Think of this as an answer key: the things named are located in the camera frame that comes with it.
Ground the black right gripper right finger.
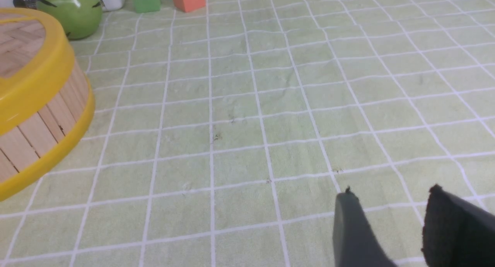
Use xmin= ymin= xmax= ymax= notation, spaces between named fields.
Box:
xmin=422 ymin=185 xmax=495 ymax=267

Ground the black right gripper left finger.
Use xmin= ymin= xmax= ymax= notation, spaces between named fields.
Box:
xmin=333 ymin=187 xmax=396 ymax=267

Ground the yellow bamboo steamer basket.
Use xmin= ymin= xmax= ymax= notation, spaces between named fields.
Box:
xmin=0 ymin=63 xmax=95 ymax=201

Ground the green checkered tablecloth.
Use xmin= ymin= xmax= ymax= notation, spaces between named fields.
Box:
xmin=1 ymin=0 xmax=495 ymax=267

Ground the green ball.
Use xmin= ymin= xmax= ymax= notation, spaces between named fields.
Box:
xmin=37 ymin=3 xmax=103 ymax=40

